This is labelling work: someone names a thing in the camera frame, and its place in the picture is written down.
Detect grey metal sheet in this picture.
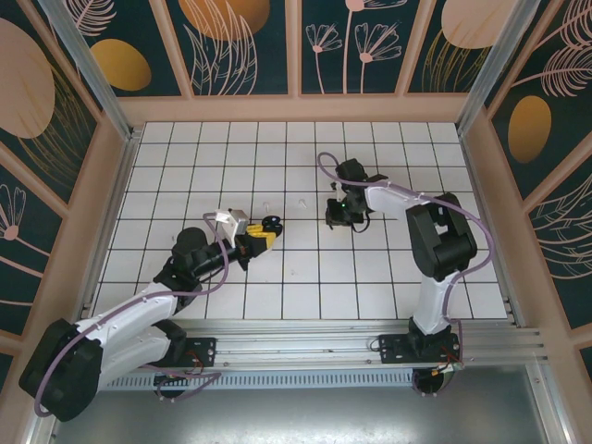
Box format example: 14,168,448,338
50,364,556,444

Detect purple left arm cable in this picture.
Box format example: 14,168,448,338
34,210,232,417

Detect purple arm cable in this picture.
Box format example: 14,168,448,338
34,210,232,417
316,151,494,366

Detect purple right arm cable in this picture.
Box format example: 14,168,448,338
316,151,494,366

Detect red black power wires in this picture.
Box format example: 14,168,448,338
432,344,465,376
154,353,209,388

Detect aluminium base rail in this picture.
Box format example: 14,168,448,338
80,318,549,371

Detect perforated metal cable duct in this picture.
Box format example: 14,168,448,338
104,368,417,390

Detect aluminium corner post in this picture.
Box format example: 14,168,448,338
455,0,533,136
36,0,140,142

